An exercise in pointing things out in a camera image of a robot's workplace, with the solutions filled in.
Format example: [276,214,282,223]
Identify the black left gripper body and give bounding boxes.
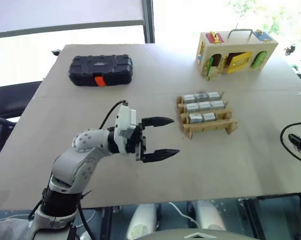
[119,122,148,163]

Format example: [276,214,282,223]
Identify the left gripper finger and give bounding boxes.
[139,116,176,129]
[142,148,181,164]

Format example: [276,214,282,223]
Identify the wooden rack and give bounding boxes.
[175,90,239,140]

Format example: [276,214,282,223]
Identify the white rounded robot leg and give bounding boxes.
[194,199,227,232]
[127,203,158,240]

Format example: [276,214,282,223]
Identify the black tool case orange latch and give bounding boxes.
[68,53,134,88]

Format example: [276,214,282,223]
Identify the grey rounded robot body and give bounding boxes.
[137,226,255,240]

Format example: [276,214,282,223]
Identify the wooden lock box colourful doors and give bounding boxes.
[195,29,279,82]

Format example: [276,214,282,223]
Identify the black chair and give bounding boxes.
[0,80,43,171]

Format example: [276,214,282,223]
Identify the dark background clutter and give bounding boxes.
[284,44,301,74]

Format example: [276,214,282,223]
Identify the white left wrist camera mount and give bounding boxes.
[114,103,138,148]

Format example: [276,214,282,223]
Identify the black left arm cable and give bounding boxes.
[98,100,129,130]

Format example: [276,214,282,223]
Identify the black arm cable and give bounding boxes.
[279,120,301,167]
[98,100,129,130]

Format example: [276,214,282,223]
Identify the white cable under table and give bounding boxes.
[167,201,202,229]

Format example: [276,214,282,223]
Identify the dark window frame post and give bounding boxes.
[142,0,156,44]

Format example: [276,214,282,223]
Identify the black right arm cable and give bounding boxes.
[279,120,301,167]

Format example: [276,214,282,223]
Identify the grey window frame bar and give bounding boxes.
[0,19,145,40]

